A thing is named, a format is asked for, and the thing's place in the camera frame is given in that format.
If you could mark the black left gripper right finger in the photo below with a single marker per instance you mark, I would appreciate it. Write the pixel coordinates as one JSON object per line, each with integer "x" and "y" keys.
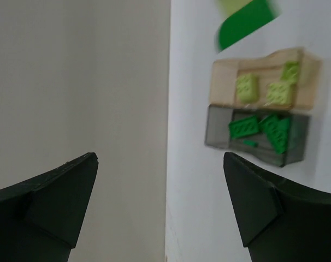
{"x": 278, "y": 219}

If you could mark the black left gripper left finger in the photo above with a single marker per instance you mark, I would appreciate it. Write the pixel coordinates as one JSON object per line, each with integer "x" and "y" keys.
{"x": 41, "y": 218}

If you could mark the small green lego piece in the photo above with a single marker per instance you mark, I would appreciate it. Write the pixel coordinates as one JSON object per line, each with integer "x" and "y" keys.
{"x": 250, "y": 143}

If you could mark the green lego slope piece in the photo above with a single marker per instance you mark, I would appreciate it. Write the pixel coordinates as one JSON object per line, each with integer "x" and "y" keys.
{"x": 277, "y": 131}

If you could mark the green lego plate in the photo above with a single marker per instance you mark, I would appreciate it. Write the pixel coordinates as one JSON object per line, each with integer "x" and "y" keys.
{"x": 244, "y": 127}

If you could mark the lime lego brick hollow side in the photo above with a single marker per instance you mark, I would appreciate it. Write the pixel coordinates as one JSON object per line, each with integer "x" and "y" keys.
{"x": 280, "y": 93}

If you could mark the lime lego brick studs up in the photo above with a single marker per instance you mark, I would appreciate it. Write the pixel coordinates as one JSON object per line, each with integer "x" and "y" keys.
{"x": 247, "y": 89}

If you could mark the lime lego brick edge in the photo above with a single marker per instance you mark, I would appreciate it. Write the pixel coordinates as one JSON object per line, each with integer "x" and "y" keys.
{"x": 290, "y": 72}

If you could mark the green and lime lego stack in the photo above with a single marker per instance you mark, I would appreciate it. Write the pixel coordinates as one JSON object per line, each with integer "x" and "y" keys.
{"x": 242, "y": 18}

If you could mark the grey transparent container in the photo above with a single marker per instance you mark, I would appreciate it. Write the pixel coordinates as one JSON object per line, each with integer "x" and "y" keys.
{"x": 217, "y": 134}

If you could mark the amber transparent container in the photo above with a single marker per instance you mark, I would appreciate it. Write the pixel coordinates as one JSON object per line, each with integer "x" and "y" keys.
{"x": 268, "y": 69}

